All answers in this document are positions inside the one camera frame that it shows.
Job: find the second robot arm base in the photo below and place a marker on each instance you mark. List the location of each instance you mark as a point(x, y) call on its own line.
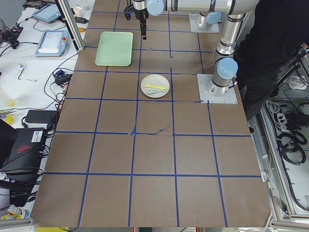
point(207, 19)

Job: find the black computer box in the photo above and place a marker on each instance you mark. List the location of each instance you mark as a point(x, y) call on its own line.
point(27, 150)

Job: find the person in black clothes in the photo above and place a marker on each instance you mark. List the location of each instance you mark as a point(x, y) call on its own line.
point(280, 28)

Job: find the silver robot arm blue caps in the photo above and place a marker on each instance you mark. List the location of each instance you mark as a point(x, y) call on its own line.
point(225, 66)

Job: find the far teach pendant tablet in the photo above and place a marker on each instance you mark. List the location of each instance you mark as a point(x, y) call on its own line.
point(48, 13)

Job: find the black power brick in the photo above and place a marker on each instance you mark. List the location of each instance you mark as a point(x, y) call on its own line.
point(40, 116)

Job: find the aluminium frame post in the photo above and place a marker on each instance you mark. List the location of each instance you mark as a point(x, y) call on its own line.
point(67, 16)

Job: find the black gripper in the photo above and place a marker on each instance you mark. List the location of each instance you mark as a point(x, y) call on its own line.
point(140, 14)

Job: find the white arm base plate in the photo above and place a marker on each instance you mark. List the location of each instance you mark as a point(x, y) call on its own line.
point(210, 93)

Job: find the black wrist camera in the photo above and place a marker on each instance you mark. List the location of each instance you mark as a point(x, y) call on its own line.
point(128, 12)

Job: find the near teach pendant tablet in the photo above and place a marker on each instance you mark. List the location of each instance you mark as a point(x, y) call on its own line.
point(52, 43)

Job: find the pale green plastic spoon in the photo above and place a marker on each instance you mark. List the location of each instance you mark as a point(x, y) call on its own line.
point(154, 91)

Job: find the yellow plastic fork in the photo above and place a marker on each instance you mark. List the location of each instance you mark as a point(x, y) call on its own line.
point(156, 87)

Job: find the beige round plate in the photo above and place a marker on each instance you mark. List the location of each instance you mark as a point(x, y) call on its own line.
point(156, 80)

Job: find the teach pendant tablet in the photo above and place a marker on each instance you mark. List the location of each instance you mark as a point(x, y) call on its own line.
point(48, 13)
point(52, 43)

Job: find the mint green tray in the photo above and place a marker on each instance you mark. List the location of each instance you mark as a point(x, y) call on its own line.
point(114, 49)

